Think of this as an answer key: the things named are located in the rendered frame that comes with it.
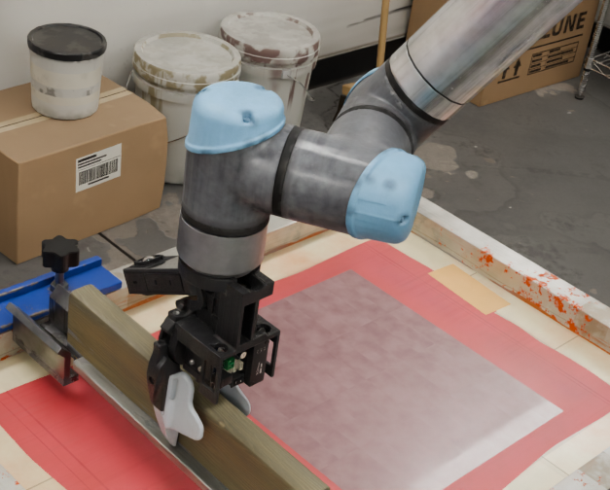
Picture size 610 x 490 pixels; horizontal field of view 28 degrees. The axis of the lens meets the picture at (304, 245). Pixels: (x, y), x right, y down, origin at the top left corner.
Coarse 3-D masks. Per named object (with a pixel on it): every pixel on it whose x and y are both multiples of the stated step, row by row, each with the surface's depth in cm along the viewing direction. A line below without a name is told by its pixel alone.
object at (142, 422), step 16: (80, 368) 123; (96, 384) 122; (112, 384) 122; (112, 400) 120; (128, 400) 120; (128, 416) 119; (144, 416) 119; (144, 432) 118; (160, 432) 117; (160, 448) 116; (176, 448) 116; (176, 464) 115; (192, 464) 114; (208, 480) 113
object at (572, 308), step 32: (288, 224) 158; (416, 224) 166; (448, 224) 164; (480, 256) 160; (512, 256) 159; (512, 288) 157; (544, 288) 153; (576, 288) 154; (576, 320) 151; (608, 320) 149; (0, 352) 132; (608, 352) 149; (608, 448) 128; (0, 480) 112; (576, 480) 123; (608, 480) 124
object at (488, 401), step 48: (480, 336) 148; (528, 336) 150; (384, 384) 138; (432, 384) 139; (480, 384) 140; (528, 384) 142; (576, 384) 143; (288, 432) 129; (336, 432) 130; (384, 432) 131; (432, 432) 132; (480, 432) 133; (528, 432) 134; (576, 432) 135; (192, 480) 121; (336, 480) 124; (384, 480) 125; (432, 480) 125; (480, 480) 127
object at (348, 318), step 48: (288, 288) 152; (336, 288) 153; (384, 288) 155; (432, 288) 156; (288, 336) 143; (336, 336) 144; (384, 336) 146; (432, 336) 147; (48, 384) 130; (240, 384) 134; (288, 384) 136; (336, 384) 137; (48, 432) 124; (96, 432) 125; (96, 480) 119; (144, 480) 120
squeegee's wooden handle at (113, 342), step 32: (96, 320) 121; (128, 320) 120; (96, 352) 123; (128, 352) 118; (128, 384) 120; (224, 416) 111; (192, 448) 115; (224, 448) 110; (256, 448) 108; (224, 480) 112; (256, 480) 108; (288, 480) 105; (320, 480) 106
